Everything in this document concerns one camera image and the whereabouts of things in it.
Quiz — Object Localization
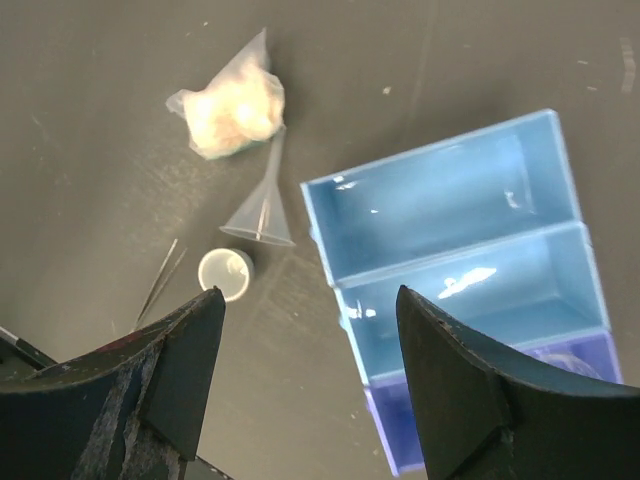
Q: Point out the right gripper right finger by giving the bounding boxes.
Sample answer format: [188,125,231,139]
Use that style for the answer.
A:
[396,286,639,479]

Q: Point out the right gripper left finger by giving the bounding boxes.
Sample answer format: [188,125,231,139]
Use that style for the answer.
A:
[1,288,226,479]

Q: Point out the clear glass beaker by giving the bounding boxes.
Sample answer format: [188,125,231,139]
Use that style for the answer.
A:
[534,353,602,380]

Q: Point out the metal tweezers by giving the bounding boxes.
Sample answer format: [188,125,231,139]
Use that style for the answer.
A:
[131,238,187,331]

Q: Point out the purple drawer box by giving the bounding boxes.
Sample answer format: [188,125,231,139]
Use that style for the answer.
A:
[359,330,624,477]

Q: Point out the clear plastic funnel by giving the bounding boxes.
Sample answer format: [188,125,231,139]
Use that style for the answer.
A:
[220,126,295,247]

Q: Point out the light blue drawer box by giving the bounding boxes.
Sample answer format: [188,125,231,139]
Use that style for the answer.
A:
[301,109,582,286]

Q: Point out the clear bag of corks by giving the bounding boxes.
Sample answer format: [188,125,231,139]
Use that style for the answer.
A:
[165,30,285,160]

